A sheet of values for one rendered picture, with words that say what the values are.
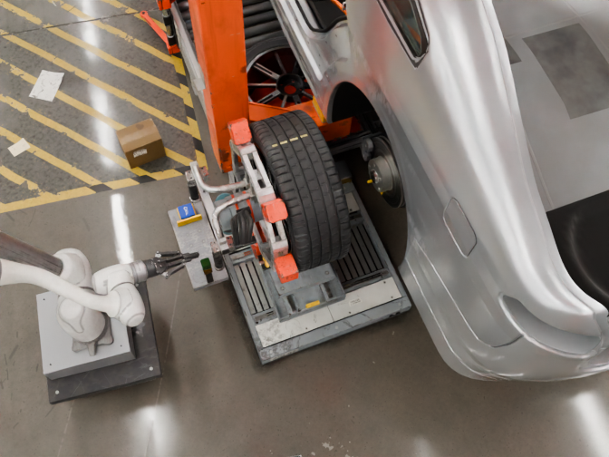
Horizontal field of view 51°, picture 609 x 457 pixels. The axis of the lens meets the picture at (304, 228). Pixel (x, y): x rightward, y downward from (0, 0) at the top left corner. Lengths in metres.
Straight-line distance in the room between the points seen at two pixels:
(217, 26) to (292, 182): 0.61
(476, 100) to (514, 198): 0.30
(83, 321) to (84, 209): 1.13
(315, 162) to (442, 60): 0.68
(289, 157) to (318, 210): 0.23
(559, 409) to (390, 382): 0.86
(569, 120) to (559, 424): 1.51
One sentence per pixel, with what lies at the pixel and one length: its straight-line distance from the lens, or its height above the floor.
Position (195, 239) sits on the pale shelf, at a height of 0.45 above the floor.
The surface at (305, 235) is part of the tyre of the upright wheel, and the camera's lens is 2.44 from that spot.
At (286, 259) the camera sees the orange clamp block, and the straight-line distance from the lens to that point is 2.55.
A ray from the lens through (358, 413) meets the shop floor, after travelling 3.30.
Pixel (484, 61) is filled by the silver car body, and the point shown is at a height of 1.80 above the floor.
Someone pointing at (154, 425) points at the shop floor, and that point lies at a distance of 3.32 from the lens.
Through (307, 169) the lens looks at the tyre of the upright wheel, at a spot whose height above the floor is 1.17.
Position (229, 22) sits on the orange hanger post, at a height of 1.50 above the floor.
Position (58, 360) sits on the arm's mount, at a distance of 3.06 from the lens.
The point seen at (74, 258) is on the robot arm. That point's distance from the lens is 2.92.
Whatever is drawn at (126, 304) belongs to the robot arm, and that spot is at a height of 0.89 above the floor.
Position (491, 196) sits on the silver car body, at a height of 1.67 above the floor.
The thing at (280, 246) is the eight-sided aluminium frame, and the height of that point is 0.97.
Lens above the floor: 3.23
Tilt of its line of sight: 64 degrees down
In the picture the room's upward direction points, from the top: 5 degrees clockwise
